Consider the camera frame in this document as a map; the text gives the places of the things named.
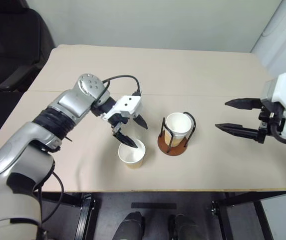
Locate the dark rounded foot shape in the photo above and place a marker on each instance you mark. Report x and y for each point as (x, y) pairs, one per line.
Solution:
(130, 227)

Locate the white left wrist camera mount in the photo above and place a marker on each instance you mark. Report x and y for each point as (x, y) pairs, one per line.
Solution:
(130, 102)

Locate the black office chair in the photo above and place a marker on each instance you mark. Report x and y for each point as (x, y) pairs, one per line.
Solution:
(8, 37)

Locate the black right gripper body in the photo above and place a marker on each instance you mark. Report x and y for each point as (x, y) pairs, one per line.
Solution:
(267, 125)

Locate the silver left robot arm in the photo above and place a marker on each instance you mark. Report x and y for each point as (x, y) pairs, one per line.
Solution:
(68, 102)

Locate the ribbed tan paper cup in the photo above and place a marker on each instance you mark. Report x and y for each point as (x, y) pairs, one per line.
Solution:
(179, 122)

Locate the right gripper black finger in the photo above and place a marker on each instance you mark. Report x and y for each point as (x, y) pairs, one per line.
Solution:
(237, 130)
(245, 103)

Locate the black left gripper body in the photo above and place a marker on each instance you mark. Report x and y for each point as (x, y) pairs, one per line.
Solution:
(119, 121)

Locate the black metal table frame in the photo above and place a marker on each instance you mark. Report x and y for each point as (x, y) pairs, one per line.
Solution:
(86, 220)

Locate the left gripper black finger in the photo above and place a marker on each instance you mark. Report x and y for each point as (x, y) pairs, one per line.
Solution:
(125, 140)
(141, 121)

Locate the white paper cup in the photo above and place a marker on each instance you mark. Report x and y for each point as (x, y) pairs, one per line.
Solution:
(132, 157)

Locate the black tape strip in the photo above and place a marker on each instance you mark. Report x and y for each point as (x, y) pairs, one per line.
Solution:
(154, 206)

